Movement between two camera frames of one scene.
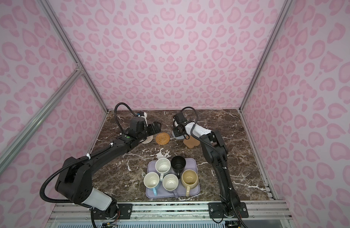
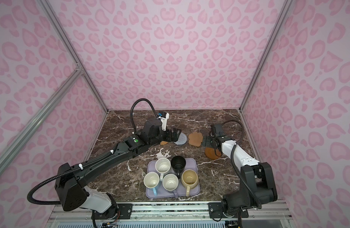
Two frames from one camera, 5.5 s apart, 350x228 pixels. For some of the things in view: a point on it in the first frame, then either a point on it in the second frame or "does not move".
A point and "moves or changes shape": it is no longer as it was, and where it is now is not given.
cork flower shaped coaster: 191,142 moves or changes shape
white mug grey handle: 170,183 does not move
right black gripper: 175,130 -> 206,141
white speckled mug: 162,165 does not move
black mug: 178,163 does not move
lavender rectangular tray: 191,163 does not move
